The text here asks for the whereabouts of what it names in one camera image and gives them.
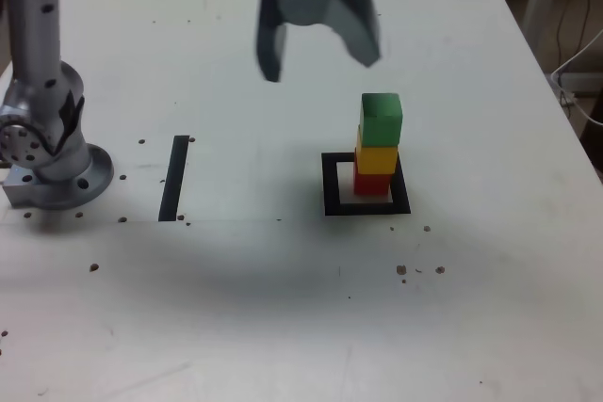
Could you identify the black tape square outline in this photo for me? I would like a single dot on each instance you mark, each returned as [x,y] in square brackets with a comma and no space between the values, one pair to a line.
[330,185]

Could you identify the green cube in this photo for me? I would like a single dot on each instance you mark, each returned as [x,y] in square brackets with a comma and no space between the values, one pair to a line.
[381,119]

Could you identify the yellow cube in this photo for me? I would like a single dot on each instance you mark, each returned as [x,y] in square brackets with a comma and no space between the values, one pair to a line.
[377,159]

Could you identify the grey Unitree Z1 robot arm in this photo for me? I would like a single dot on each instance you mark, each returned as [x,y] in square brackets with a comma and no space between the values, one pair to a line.
[37,44]

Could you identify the black tape strip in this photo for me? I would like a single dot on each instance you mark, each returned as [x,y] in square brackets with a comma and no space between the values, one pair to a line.
[173,176]

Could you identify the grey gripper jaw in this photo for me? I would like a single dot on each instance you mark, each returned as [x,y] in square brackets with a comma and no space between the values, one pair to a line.
[268,44]
[358,25]

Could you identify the red cube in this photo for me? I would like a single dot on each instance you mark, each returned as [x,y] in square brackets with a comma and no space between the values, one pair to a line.
[372,184]

